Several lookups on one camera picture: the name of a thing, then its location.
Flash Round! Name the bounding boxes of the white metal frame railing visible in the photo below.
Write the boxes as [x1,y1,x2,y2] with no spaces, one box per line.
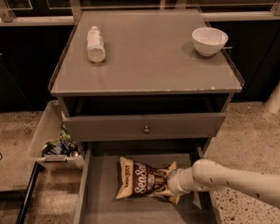
[0,0,280,26]

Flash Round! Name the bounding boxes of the white ceramic bowl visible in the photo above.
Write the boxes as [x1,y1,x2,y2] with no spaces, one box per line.
[192,27,229,57]

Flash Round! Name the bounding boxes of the black floor rail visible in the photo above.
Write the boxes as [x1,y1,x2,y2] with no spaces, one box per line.
[16,162,43,224]

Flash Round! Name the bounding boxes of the round metal drawer knob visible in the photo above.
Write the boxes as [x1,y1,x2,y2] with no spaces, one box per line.
[143,126,151,134]

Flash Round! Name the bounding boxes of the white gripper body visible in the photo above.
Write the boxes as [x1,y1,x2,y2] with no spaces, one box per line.
[167,168,195,195]

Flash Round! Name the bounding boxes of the grey open middle drawer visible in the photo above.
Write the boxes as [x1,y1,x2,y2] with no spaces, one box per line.
[74,140,219,224]

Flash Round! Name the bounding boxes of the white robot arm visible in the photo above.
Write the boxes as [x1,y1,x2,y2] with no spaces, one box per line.
[167,159,280,209]

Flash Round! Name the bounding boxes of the grey drawer cabinet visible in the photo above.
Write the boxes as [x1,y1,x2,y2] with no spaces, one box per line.
[48,9,245,143]

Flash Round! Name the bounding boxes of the white plastic water bottle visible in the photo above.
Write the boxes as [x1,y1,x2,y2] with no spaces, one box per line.
[87,26,105,63]

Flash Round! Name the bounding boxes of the snack packets and cans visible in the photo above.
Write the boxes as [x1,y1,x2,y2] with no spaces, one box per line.
[42,124,80,157]

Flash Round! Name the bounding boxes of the grey top drawer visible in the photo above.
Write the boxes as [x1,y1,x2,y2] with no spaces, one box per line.
[63,113,226,142]

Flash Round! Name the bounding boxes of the brown sea salt chip bag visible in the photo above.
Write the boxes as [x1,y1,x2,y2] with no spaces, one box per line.
[116,157,171,200]

